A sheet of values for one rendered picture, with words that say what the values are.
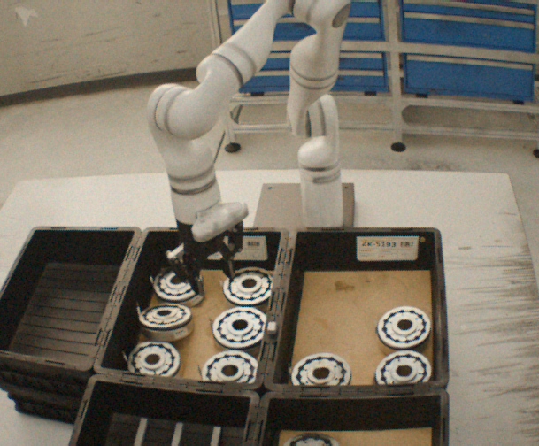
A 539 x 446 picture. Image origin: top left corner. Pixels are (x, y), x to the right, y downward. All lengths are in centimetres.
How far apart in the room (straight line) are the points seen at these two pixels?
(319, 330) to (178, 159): 46
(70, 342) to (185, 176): 52
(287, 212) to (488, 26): 170
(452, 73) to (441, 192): 137
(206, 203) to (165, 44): 316
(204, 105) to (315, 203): 66
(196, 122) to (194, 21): 311
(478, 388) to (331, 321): 35
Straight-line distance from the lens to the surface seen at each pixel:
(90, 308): 136
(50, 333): 134
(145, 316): 123
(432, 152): 322
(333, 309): 125
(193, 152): 92
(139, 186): 190
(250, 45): 93
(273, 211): 161
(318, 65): 115
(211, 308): 128
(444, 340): 106
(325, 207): 148
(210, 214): 94
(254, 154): 324
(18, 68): 458
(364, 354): 117
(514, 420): 125
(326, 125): 137
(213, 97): 88
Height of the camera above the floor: 173
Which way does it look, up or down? 38 degrees down
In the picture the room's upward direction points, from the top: 7 degrees counter-clockwise
